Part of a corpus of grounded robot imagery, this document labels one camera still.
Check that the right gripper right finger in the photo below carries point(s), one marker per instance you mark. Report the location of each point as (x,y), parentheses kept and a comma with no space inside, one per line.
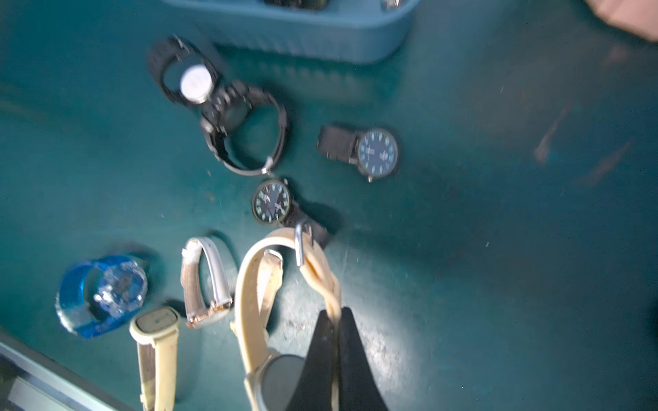
(357,388)

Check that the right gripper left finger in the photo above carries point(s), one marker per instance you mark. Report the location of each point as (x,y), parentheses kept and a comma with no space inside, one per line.
(314,389)

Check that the cream strap round watch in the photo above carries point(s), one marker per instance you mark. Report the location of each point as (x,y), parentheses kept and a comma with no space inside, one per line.
(271,377)

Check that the black dial leather strap watch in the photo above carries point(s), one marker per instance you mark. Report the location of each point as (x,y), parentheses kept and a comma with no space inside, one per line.
(273,205)

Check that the small black watch white face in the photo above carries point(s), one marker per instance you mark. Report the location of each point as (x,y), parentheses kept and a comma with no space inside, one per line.
(196,83)

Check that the blue plastic storage box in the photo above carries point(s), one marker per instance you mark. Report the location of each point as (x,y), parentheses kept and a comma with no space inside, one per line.
(358,32)

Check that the ribbed terracotta flower pot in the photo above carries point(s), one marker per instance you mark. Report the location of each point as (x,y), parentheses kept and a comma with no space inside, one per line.
(638,17)

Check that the cream strap small watch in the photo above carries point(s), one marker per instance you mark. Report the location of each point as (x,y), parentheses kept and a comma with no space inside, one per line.
(156,334)

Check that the aluminium rail front frame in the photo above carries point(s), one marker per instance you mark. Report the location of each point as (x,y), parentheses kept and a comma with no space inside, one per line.
(32,381)

